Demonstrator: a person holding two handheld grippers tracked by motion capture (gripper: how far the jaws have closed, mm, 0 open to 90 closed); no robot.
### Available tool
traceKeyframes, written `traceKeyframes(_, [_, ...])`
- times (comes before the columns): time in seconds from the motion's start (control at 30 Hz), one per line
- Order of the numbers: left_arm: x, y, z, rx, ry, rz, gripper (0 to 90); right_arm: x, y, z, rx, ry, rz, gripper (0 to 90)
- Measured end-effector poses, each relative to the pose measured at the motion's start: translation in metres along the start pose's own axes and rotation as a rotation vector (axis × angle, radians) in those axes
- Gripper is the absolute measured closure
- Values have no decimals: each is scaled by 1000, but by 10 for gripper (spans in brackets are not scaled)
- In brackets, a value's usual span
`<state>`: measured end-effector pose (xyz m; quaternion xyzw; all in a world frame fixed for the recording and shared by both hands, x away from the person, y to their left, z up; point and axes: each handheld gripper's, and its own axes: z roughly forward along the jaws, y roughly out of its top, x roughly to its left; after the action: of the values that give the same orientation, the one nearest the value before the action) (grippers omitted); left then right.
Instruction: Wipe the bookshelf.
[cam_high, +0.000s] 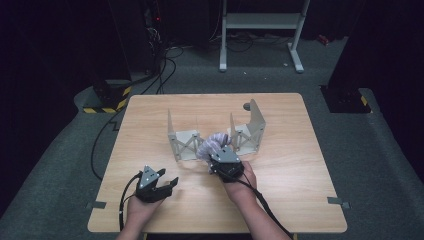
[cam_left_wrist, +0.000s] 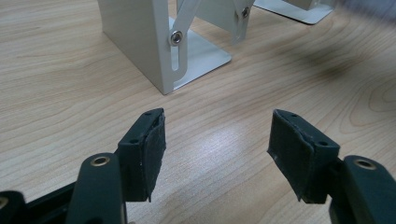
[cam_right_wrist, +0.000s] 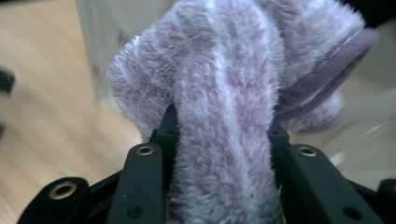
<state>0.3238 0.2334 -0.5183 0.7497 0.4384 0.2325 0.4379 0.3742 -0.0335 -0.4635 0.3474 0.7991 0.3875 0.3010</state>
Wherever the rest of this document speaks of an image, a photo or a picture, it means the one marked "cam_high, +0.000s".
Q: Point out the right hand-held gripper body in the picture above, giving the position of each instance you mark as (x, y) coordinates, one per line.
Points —
(226, 156)

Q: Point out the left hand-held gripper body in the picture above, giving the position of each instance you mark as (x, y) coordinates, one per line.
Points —
(148, 178)

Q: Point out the striped grey cloth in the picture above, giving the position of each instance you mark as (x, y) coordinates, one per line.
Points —
(210, 145)

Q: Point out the expandable grey metal bookend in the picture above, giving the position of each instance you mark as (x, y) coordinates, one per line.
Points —
(255, 126)

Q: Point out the grey tape piece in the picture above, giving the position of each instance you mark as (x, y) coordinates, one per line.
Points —
(336, 201)
(96, 205)

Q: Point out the black base with wide hazard stripes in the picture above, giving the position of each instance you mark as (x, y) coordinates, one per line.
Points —
(110, 96)

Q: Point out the black base with small hazard stripe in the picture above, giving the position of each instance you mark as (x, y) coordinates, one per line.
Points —
(343, 100)

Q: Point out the dark equipment rack with red light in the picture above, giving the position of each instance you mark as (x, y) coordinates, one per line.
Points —
(153, 33)

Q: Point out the white metal stand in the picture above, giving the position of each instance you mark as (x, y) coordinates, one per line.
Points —
(261, 20)

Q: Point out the small red floor object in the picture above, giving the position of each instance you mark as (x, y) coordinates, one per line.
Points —
(322, 39)

